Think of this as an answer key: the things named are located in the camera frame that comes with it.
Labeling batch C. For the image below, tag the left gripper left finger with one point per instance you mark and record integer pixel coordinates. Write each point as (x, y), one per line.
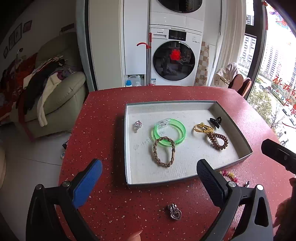
(79, 189)

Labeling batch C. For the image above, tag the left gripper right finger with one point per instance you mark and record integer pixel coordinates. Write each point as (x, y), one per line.
(214, 183)

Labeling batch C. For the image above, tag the silver owl charm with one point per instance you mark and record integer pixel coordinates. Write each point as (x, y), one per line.
(137, 125)

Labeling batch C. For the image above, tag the grey jewelry tray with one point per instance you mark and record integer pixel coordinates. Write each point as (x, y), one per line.
(141, 167)

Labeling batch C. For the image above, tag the right hand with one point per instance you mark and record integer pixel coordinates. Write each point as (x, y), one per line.
(285, 217)

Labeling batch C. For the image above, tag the left hand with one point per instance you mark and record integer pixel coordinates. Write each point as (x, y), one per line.
(135, 236)

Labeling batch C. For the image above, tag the silver star hair clip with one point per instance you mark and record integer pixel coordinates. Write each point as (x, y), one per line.
(247, 184)

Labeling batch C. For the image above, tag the silver heart charm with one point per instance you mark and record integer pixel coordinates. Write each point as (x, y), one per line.
(175, 212)

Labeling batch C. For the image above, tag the black claw hair clip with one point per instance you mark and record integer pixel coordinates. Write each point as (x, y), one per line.
(216, 121)

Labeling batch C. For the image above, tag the green translucent bangle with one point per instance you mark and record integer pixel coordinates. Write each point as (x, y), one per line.
(171, 128)

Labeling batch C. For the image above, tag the brown chair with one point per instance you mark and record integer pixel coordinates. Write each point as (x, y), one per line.
(245, 87)
(237, 82)

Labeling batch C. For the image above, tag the beige leather armchair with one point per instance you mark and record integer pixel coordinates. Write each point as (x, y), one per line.
(65, 102)

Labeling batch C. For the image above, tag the pile of clothes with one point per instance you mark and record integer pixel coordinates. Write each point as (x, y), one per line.
(23, 85)

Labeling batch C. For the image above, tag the white detergent bottle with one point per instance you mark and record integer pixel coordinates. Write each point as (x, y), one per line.
(133, 81)

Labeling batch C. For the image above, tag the white washing machine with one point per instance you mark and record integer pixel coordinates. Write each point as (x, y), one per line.
(175, 55)

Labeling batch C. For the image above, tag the white tall cabinet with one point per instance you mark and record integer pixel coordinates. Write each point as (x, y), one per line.
(115, 28)

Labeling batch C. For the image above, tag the red handled mop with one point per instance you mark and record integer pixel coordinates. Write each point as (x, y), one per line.
(148, 47)

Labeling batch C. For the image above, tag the framed wall pictures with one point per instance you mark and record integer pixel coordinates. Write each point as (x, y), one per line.
(16, 35)

